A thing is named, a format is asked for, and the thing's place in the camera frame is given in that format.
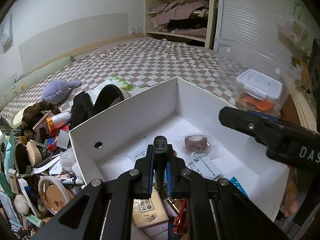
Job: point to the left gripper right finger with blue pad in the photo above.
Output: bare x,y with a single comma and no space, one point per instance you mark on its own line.
177,187

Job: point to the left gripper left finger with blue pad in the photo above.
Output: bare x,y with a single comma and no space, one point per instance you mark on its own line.
144,180

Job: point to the brown bandage roll in wrap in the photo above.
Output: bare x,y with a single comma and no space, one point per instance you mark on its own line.
195,145

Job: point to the white card packet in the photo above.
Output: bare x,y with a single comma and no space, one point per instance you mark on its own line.
204,166

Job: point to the white shoe box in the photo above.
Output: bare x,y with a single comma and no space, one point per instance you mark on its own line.
109,143

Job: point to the clear container white lid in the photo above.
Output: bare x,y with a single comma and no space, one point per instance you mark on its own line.
258,92

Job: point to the white crumpled tissue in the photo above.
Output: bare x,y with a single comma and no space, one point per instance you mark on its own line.
69,163

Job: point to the black cap hat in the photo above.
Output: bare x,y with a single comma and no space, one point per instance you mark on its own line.
83,109

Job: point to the checkered bed sheet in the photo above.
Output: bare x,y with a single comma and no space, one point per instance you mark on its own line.
141,63

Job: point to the purple plush toy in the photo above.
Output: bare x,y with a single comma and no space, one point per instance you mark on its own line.
57,90

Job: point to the green white tube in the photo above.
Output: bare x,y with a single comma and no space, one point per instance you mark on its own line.
34,220

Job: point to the beige smooth stone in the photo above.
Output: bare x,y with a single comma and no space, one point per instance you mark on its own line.
21,205

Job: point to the light wooden small box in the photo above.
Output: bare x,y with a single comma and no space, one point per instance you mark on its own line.
13,181

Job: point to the teal toothpaste box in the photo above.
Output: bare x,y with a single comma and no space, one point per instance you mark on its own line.
9,155

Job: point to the green long bolster pillow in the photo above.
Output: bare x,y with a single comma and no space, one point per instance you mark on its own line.
22,85

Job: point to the wardrobe shelf with clothes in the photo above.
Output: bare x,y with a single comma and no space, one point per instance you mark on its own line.
188,21

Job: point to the white air conditioner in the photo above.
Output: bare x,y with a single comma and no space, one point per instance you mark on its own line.
6,33

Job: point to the round wooden frame mirror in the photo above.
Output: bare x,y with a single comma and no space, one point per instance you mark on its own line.
53,194

